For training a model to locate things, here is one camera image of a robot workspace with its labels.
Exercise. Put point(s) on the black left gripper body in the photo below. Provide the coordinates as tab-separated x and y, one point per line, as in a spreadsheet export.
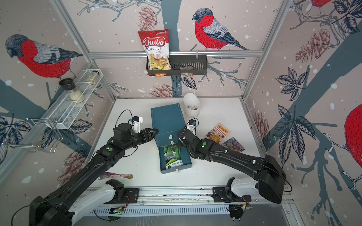
136	139

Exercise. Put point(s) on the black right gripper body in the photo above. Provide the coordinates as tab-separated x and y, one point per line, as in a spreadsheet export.
192	152

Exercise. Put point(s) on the teal drawer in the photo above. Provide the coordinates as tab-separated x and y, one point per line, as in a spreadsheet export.
185	158

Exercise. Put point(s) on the yellow striped seed bag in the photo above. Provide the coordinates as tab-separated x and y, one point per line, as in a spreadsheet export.
218	133

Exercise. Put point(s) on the pink seed bag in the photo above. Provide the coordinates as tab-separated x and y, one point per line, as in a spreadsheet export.
233	144

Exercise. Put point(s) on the green seed bag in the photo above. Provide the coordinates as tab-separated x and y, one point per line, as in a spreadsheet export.
172	154

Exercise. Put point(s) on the teal drawer cabinet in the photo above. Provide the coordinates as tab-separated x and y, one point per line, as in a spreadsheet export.
168	120

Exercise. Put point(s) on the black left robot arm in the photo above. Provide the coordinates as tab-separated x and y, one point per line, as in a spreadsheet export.
63	206

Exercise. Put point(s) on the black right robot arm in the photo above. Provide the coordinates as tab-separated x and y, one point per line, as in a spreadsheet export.
268	174

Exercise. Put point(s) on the small jar on shelf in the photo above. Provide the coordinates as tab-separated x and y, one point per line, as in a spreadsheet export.
93	78

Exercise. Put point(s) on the black-lidded spice jar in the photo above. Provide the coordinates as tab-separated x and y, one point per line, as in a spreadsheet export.
74	94

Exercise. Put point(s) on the red Chuba cassava chips bag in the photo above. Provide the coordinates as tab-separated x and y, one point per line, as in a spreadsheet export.
156	46

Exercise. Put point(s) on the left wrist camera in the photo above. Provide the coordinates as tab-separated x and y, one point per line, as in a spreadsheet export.
137	121

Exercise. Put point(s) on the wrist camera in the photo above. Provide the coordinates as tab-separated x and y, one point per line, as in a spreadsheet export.
191	125
137	121

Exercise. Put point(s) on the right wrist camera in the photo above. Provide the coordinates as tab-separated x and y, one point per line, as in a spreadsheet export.
191	125

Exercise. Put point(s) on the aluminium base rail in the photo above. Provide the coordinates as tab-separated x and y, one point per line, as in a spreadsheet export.
178	195

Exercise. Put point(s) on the white wire wall shelf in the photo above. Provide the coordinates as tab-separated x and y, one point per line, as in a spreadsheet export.
64	114

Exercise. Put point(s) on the black wall basket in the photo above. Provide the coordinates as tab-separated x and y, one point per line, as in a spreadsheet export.
195	64

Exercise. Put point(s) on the chrome wire rack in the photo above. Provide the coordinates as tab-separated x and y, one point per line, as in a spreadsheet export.
31	134

